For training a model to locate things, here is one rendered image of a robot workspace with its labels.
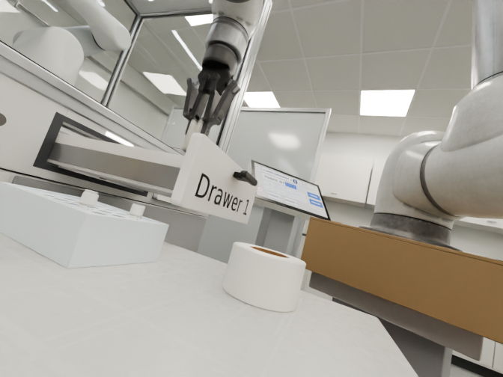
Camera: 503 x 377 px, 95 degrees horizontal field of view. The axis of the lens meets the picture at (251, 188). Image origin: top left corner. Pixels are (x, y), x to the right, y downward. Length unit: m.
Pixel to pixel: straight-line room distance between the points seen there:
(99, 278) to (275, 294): 0.12
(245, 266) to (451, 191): 0.41
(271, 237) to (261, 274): 1.17
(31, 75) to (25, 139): 0.11
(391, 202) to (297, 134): 1.81
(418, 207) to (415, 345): 0.25
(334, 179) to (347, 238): 3.32
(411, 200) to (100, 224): 0.54
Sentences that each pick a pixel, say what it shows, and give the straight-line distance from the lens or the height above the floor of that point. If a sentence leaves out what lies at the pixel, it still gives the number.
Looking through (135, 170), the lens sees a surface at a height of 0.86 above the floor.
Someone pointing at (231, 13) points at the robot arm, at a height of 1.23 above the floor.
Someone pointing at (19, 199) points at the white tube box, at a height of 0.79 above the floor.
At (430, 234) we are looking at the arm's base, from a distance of 0.60.
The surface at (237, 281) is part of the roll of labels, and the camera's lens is 0.20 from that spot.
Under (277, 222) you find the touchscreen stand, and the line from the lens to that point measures 1.37.
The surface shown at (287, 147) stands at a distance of 2.30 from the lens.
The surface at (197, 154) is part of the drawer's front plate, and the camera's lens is 0.34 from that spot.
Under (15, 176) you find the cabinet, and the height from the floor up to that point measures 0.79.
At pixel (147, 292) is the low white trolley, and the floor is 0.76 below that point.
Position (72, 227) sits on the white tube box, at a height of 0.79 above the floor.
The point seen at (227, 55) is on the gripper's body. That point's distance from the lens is 0.57.
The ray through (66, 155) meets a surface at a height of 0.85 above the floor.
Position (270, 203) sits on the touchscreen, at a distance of 1.22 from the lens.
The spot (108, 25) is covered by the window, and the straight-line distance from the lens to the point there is 0.71.
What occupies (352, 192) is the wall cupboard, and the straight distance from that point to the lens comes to 3.75.
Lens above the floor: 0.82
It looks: 9 degrees up
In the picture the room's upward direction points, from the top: 15 degrees clockwise
